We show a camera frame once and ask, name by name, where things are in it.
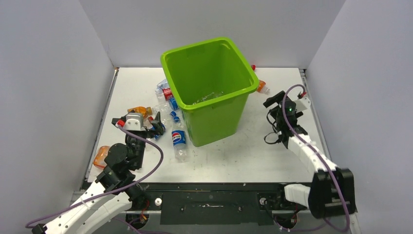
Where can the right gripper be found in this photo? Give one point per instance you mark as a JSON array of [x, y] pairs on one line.
[[276, 99]]

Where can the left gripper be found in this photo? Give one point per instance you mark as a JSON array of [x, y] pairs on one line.
[[150, 132]]

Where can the pepsi bottle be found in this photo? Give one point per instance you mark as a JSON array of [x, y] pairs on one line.
[[179, 140], [159, 126]]

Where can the large clear white-cap bottle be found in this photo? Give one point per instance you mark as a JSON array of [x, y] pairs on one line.
[[209, 97]]

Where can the green plastic bin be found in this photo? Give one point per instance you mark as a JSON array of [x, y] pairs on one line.
[[196, 70]]

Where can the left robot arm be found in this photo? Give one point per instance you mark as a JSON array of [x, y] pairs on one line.
[[115, 189]]

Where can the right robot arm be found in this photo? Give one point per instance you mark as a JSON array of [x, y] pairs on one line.
[[331, 192]]

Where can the clear bottle blue label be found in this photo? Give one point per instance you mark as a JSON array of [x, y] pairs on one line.
[[167, 107]]

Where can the orange label bottle back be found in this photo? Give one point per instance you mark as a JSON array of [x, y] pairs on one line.
[[262, 88]]

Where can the red label bottle left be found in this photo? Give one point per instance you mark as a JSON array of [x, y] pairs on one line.
[[163, 91]]

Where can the crushed orange bottle front left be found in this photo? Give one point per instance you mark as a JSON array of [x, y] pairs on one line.
[[100, 156]]

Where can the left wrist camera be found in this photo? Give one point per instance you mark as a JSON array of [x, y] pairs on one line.
[[134, 122]]

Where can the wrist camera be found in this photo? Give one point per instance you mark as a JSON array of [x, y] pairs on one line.
[[134, 122], [302, 104]]

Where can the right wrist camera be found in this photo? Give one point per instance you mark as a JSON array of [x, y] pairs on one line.
[[302, 104]]

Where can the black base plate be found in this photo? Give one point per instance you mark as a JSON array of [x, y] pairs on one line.
[[213, 203]]

